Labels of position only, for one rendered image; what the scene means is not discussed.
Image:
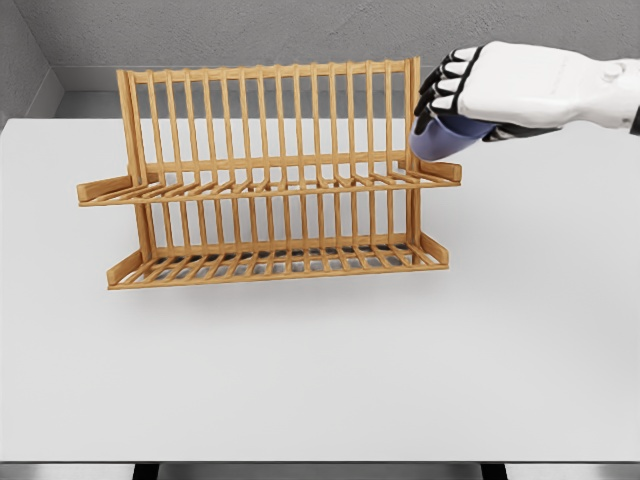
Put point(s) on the wooden two-tier dish rack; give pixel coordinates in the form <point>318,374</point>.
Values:
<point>272,175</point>

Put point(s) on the blue cup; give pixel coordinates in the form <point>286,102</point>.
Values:
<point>445,139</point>

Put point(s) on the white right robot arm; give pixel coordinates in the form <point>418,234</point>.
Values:
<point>614,90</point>

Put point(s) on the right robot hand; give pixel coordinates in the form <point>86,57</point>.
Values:
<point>515,85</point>

